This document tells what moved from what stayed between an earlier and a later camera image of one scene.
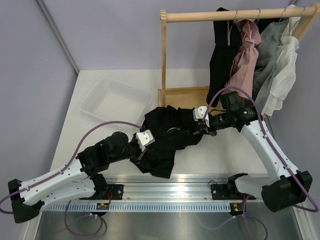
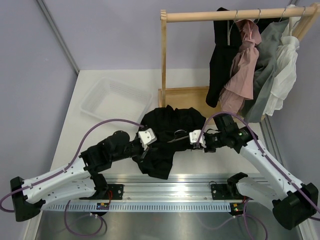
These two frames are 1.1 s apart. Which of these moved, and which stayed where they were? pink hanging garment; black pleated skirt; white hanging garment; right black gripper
Moved: right black gripper
Stayed: black pleated skirt; white hanging garment; pink hanging garment
